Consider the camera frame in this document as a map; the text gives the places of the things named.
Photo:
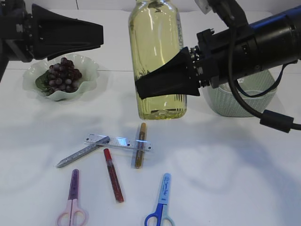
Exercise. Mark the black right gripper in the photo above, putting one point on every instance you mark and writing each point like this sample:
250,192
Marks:
178,76

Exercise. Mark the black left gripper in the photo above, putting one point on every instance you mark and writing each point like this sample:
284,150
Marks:
52,34

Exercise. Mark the dark purple grape bunch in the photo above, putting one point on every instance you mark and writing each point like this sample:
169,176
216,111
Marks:
61,76

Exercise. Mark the yellow tea plastic bottle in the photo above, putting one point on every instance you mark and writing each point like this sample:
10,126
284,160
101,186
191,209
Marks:
155,33

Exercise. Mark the right black blue robot arm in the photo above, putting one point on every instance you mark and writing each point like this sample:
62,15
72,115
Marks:
259,46

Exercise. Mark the green wavy glass plate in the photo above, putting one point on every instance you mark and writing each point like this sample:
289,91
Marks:
86,65

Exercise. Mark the green plastic woven basket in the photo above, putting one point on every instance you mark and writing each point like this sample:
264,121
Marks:
222,101

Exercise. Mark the clear plastic ruler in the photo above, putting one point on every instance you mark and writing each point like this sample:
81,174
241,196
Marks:
118,142

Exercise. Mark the gold glitter pen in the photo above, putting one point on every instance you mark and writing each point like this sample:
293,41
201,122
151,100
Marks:
138,156

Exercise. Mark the silver glitter pen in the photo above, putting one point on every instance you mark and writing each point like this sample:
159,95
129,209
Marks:
83,152

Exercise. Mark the red glitter pen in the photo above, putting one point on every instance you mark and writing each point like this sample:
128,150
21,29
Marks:
113,177

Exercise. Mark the blue capped scissors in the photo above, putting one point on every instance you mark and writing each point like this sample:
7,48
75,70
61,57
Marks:
161,212

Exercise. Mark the pink purple capped scissors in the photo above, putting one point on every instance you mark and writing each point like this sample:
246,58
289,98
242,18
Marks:
72,207

